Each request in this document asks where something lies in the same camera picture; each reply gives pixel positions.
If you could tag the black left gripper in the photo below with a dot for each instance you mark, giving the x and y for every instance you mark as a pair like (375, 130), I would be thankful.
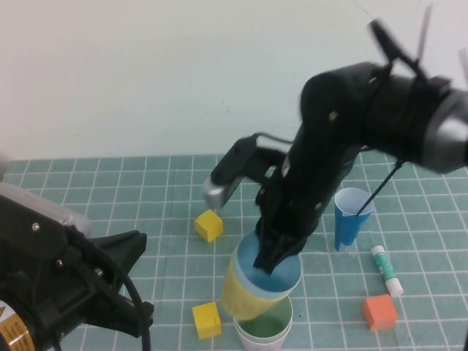
(44, 263)

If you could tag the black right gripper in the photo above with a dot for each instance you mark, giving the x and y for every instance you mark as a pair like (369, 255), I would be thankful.
(303, 197)

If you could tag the light blue plastic cup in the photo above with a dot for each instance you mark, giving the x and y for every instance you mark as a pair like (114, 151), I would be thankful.
(281, 283)

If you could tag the yellow plastic cup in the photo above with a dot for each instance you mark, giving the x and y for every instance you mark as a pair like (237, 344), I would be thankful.
(241, 296)

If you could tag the pale green plastic cup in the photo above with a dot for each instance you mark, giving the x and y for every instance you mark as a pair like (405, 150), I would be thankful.
(267, 325)

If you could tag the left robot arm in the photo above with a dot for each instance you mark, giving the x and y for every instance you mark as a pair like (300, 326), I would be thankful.
(14, 329)

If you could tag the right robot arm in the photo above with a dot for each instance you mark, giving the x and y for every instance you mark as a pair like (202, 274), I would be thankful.
(402, 117)

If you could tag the blue rolled paper cone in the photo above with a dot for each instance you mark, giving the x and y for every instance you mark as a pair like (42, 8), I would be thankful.
(347, 230)

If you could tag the yellow cube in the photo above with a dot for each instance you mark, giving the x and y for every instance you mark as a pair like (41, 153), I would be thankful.
(207, 321)
(209, 225)

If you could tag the pink plastic cup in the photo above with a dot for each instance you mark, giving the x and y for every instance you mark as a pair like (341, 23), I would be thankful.
(256, 346)

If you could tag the green checkered tablecloth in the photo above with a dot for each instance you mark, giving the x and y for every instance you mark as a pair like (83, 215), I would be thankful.
(146, 183)

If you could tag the green white glue stick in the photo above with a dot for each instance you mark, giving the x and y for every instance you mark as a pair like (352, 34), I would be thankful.
(385, 268)

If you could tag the orange cube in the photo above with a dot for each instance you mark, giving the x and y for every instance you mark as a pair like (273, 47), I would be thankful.
(379, 312)

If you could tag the thin black zip tie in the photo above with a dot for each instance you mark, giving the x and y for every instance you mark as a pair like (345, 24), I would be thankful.
(380, 188)

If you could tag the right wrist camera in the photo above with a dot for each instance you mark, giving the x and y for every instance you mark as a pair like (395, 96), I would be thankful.
(226, 175)

